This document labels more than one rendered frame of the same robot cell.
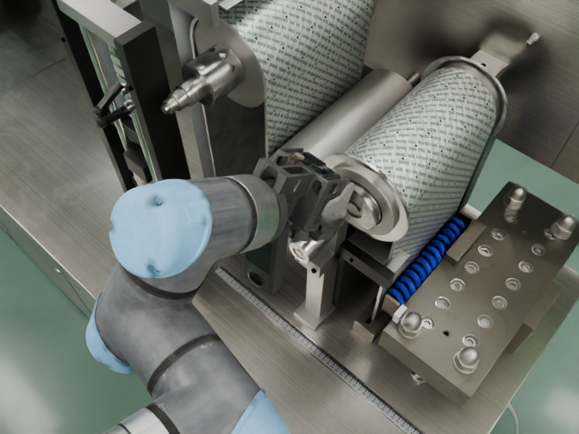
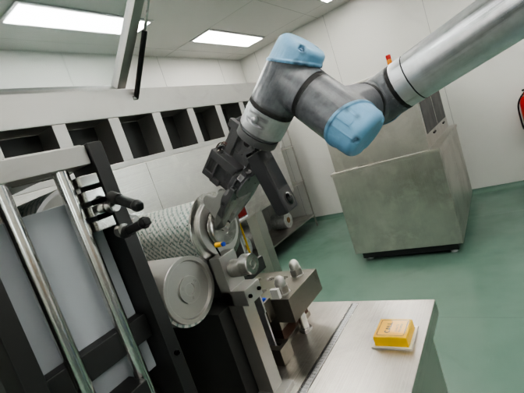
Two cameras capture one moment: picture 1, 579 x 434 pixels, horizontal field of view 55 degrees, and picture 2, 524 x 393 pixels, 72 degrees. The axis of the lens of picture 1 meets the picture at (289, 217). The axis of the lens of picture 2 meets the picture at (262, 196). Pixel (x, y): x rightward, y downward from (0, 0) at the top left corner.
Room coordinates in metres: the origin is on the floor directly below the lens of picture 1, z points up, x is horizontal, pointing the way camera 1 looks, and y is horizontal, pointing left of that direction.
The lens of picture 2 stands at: (0.42, 0.63, 1.37)
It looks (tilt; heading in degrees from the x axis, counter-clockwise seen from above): 7 degrees down; 264
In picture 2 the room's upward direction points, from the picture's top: 18 degrees counter-clockwise
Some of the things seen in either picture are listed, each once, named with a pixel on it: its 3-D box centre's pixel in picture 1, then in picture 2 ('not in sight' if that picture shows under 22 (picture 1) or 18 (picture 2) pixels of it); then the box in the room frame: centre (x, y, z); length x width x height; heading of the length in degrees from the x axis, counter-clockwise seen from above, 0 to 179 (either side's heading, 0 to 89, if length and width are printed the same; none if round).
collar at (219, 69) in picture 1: (213, 75); not in sight; (0.59, 0.10, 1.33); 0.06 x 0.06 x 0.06; 48
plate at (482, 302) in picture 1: (487, 283); (244, 295); (0.45, -0.34, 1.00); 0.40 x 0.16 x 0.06; 138
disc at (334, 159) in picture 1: (362, 198); (216, 227); (0.45, -0.10, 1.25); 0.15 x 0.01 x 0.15; 48
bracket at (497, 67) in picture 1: (483, 67); not in sight; (0.67, -0.30, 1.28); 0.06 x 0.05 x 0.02; 138
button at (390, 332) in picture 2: not in sight; (394, 332); (0.16, -0.06, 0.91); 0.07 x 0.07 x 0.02; 48
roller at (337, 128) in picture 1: (345, 140); (147, 292); (0.62, -0.09, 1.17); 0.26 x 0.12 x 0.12; 138
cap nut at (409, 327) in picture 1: (412, 322); (280, 285); (0.35, -0.19, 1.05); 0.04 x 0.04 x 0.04
